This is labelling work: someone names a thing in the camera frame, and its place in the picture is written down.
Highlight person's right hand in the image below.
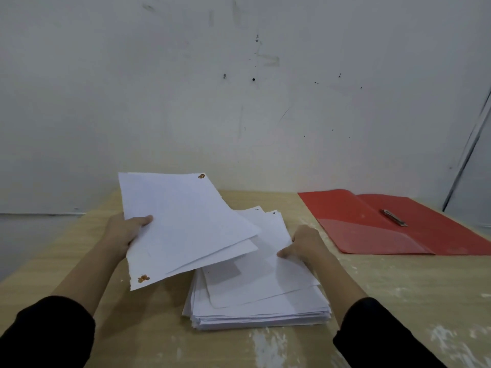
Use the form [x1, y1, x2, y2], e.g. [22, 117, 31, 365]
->
[276, 225, 335, 267]

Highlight person's left hand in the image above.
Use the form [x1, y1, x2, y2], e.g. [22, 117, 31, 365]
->
[101, 213, 154, 262]

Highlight stained white paper sheet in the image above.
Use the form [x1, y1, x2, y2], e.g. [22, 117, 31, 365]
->
[118, 172, 262, 292]

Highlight stack of white papers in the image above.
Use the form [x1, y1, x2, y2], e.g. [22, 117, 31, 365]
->
[182, 205, 332, 332]

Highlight plain white paper sheet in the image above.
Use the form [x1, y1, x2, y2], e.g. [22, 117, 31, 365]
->
[166, 237, 260, 276]

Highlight person's right forearm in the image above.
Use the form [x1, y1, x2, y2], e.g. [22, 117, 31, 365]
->
[306, 252, 448, 368]

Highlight person's left forearm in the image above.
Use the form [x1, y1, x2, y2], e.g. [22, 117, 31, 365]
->
[0, 241, 128, 368]

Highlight open red plastic folder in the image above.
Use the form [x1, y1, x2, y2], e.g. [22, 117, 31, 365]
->
[297, 189, 491, 256]

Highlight metal folder fastener clip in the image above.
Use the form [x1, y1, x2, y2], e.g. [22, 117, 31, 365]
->
[380, 209, 409, 227]

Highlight dark thin pole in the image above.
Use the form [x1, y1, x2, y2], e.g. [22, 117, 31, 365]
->
[442, 88, 491, 213]

